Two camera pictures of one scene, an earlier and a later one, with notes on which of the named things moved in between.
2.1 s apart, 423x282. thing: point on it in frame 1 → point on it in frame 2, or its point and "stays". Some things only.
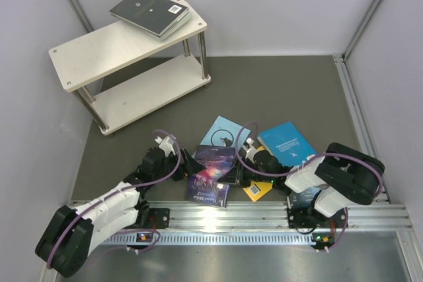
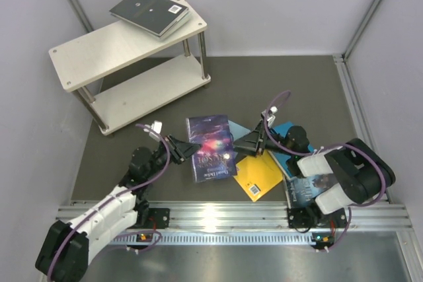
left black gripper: (189, 168) → (179, 150)
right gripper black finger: (230, 177) → (248, 143)
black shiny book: (149, 11) stays
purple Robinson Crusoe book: (204, 186) → (215, 158)
